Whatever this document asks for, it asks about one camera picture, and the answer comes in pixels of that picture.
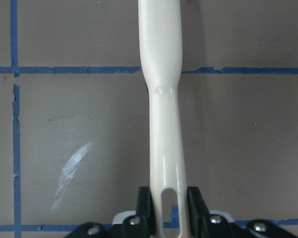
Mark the cream hand brush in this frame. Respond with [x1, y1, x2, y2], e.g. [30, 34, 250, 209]
[138, 0, 191, 238]

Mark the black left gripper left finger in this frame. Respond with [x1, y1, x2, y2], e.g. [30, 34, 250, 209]
[136, 186, 156, 236]

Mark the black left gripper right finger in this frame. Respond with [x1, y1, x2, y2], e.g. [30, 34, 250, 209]
[187, 186, 210, 238]

